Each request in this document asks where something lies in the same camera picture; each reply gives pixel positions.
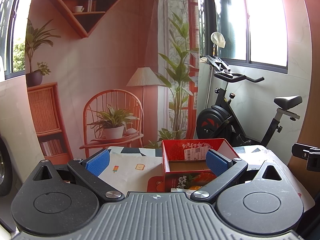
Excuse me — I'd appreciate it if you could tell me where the room scene backdrop poster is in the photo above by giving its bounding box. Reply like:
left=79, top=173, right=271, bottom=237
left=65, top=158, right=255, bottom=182
left=26, top=0, right=199, bottom=164

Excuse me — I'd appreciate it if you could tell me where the patterned white tablecloth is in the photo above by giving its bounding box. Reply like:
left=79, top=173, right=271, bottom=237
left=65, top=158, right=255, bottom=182
left=98, top=145, right=315, bottom=211

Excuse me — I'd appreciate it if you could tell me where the red strawberry cardboard box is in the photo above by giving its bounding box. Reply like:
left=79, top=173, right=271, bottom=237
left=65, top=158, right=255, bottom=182
left=147, top=139, right=238, bottom=192

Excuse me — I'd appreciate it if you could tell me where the black exercise bike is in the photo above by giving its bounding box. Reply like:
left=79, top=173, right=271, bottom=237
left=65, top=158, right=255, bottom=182
left=196, top=55, right=303, bottom=147

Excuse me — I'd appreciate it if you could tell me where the white cloth on pole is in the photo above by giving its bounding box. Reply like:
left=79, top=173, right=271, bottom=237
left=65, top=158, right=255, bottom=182
left=210, top=31, right=226, bottom=48

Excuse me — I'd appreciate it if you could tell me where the dark framed window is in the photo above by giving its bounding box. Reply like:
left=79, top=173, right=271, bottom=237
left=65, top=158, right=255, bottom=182
left=198, top=0, right=289, bottom=74

